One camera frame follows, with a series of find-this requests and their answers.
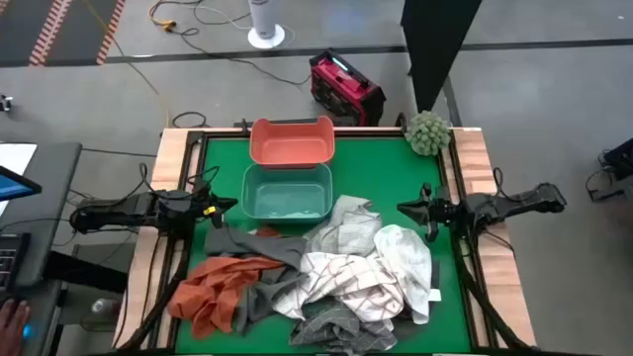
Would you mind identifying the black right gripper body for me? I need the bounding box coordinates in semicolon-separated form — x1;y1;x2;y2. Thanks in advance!
419;182;464;243

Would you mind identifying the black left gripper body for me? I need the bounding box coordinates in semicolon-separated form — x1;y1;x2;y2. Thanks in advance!
194;193;226;230

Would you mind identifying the white towel grey pattern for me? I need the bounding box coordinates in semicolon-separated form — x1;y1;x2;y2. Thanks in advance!
373;223;434;326

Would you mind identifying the rust orange towel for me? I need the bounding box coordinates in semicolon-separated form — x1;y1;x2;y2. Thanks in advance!
166;225;286;341

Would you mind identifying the white towel red check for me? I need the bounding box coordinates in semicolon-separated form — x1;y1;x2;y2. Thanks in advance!
271;250;411;322

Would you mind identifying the dark grey checked towel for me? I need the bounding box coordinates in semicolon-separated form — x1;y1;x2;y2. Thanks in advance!
289;299;400;356

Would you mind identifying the teal plastic basket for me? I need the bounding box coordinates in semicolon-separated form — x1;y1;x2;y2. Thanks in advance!
240;162;334;222

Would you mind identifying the orange plastic basket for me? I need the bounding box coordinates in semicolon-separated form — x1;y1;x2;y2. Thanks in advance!
248;116;336;169

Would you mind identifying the light wooden table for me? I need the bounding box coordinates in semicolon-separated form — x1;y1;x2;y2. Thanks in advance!
112;127;538;350

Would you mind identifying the green artificial potted plant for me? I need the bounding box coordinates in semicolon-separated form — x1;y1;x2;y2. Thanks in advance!
404;111;452;158

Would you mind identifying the clear plastic water bottle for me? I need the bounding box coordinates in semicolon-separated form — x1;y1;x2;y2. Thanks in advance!
90;297;122;317

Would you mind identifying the black standing panel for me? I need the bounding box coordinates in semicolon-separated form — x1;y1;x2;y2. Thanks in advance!
400;0;484;114

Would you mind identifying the grey desk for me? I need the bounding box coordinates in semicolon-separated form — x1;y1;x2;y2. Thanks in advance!
0;141;84;356

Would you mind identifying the white tower fan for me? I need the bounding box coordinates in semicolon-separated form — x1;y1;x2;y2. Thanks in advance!
246;0;287;50

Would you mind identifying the computer screen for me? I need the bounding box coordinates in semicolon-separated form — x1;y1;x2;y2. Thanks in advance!
0;165;44;203

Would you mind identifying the white paper sheet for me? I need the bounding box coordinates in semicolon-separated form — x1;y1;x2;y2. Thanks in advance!
0;142;39;219

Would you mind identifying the black keyboard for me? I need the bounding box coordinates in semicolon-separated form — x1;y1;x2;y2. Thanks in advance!
0;231;32;293

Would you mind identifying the black striped floor mat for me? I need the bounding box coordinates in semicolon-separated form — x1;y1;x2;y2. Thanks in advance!
0;0;128;68

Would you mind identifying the person's hand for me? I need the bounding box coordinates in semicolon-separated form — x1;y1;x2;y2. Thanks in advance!
0;299;32;356

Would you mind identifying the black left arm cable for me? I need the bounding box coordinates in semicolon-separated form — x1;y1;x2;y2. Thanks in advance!
137;161;222;199

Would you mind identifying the coiled black cable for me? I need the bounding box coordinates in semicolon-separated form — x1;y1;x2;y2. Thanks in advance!
170;111;209;130

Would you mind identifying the black floor cable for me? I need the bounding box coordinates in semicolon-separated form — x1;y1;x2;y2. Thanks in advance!
170;24;313;88

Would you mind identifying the yellow hanging cable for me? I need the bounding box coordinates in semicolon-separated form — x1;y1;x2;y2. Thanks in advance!
81;0;172;129

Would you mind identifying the black equipment with cables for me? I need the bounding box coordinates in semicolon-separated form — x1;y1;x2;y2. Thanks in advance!
586;136;633;203

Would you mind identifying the yellow extension cord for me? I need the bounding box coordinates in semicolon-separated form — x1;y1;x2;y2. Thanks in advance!
147;0;178;34

